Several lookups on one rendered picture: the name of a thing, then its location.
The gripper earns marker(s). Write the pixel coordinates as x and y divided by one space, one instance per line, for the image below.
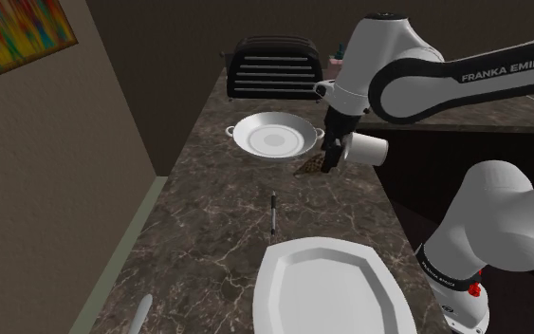
339 124

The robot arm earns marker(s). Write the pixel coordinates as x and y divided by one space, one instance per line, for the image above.
437 88

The brown patterned wedge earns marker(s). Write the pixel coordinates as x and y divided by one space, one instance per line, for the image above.
310 166

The white cup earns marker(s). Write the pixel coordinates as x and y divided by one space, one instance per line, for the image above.
367 149

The black and silver pen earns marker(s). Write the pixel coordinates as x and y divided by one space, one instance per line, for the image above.
273 213

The pink and teal container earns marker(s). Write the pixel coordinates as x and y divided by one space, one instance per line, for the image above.
336 62

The black toaster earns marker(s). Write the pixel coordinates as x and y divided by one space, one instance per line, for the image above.
273 69

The white octagonal platter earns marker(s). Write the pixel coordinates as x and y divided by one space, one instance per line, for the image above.
331 291

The silver knife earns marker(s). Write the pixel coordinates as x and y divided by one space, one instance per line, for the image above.
140 314

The colourful wall picture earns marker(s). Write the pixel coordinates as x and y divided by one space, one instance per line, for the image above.
12 32

